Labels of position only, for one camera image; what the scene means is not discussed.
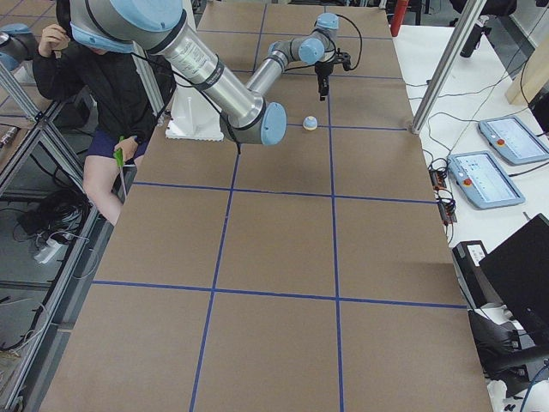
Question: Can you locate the green handled grabber tool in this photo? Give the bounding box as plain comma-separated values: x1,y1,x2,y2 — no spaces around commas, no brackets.
113,147,128,202

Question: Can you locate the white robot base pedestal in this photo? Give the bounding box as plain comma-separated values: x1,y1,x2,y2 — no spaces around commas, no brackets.
166,86,224,142

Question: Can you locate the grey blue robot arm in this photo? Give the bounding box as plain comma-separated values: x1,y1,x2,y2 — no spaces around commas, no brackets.
69,1,339,146

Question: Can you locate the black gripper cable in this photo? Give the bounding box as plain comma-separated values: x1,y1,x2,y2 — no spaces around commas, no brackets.
329,13,364,72

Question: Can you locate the orange black connector strip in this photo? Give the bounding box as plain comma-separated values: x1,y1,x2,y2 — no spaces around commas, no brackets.
429,168,457,227

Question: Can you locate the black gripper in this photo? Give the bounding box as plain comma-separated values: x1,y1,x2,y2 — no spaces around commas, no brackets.
315,61,334,101

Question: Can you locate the black box device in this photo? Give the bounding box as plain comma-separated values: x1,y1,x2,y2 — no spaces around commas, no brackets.
451,240,500,308

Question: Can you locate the white power strip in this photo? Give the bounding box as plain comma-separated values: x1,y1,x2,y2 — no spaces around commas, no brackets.
33,238,62,264

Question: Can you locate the black laptop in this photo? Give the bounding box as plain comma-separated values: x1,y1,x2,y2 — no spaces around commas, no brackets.
480,214,548,345

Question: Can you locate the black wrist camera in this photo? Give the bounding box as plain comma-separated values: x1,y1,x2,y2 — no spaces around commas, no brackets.
334,51,353,71

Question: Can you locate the far teach pendant tablet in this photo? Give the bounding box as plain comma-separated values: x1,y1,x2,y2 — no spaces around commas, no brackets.
478,116,548,166

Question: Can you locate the second grey robot arm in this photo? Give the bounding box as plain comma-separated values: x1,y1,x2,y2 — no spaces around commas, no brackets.
1,23,38,71

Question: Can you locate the seated person black jacket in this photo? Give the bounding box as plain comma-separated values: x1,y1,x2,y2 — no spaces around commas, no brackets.
33,1,158,224

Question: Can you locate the near teach pendant tablet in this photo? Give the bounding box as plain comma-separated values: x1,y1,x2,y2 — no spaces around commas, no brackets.
447,151,525,209

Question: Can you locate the teach pendant tablet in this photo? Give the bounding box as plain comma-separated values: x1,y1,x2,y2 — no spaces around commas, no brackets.
478,116,548,166
447,151,525,209

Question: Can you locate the aluminium frame post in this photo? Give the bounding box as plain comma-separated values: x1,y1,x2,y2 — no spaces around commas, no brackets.
410,0,486,135

